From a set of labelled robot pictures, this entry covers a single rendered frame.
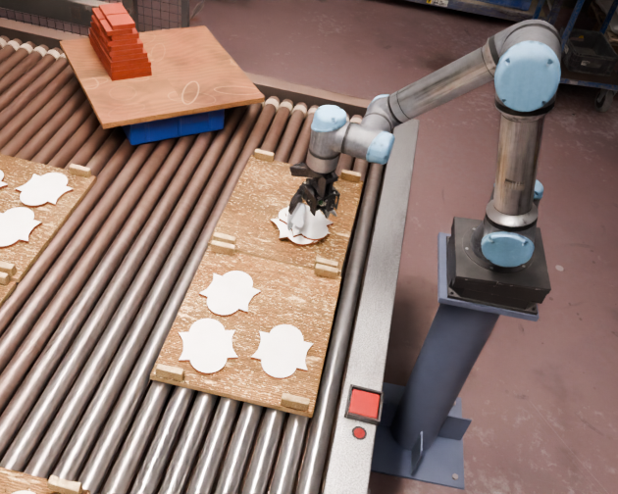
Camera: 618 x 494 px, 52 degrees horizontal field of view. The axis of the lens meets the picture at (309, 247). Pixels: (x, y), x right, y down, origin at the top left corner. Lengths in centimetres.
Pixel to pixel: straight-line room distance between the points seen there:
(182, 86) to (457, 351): 116
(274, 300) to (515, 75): 73
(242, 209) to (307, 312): 39
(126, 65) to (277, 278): 86
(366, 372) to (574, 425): 147
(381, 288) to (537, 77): 66
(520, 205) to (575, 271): 196
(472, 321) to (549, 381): 105
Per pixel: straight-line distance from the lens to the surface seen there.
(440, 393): 215
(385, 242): 177
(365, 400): 141
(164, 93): 202
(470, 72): 148
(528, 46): 131
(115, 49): 205
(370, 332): 154
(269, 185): 185
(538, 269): 178
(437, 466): 246
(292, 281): 158
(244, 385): 138
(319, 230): 169
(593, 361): 306
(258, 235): 168
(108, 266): 163
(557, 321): 313
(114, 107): 196
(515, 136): 139
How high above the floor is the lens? 208
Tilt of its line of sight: 43 degrees down
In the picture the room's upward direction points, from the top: 10 degrees clockwise
